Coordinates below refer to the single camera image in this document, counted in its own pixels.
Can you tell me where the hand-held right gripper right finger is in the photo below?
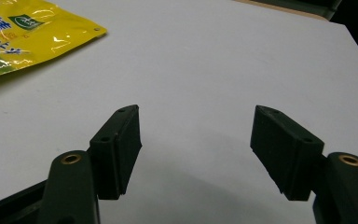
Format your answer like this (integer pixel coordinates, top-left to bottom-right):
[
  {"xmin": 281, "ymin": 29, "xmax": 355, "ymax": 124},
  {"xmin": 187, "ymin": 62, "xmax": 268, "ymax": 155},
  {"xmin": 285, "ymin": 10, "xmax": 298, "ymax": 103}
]
[{"xmin": 250, "ymin": 105, "xmax": 358, "ymax": 224}]

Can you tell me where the yellow plastic packet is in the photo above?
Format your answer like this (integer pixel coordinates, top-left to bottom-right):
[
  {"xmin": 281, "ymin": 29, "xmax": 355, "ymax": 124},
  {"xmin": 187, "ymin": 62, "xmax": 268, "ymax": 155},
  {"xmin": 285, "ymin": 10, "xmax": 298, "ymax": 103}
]
[{"xmin": 0, "ymin": 0, "xmax": 108, "ymax": 82}]

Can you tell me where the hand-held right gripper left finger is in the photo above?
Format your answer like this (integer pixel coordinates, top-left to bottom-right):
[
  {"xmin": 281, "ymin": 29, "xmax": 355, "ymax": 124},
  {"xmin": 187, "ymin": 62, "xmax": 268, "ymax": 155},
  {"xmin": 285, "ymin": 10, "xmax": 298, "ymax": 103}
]
[{"xmin": 37, "ymin": 104, "xmax": 143, "ymax": 224}]

